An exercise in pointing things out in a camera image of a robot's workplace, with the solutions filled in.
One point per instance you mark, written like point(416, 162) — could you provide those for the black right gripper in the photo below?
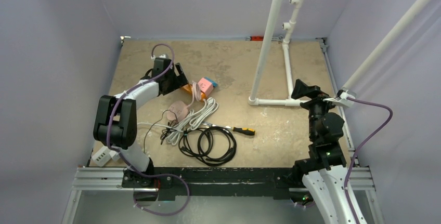
point(314, 99)

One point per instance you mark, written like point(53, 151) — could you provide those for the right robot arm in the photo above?
point(325, 174)

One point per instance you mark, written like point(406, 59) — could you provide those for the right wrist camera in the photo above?
point(343, 98)

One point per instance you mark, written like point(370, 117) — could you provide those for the white power strip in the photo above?
point(105, 155)

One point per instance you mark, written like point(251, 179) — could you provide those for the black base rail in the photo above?
point(168, 183)

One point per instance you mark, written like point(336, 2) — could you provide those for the white pvc pipe frame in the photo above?
point(289, 27)

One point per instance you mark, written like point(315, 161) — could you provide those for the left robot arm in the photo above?
point(116, 118)

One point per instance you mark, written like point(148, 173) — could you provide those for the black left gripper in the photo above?
point(179, 80)

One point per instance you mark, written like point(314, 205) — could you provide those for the red clamp at table edge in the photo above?
point(254, 38)

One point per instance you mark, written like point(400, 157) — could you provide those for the blue travel adapter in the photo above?
point(212, 82)

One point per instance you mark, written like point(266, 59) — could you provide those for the pink cube power socket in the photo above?
point(205, 87)

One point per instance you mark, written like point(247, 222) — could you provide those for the orange power strip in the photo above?
point(190, 89)

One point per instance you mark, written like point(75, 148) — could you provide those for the yellow black handled screwdriver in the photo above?
point(245, 131)

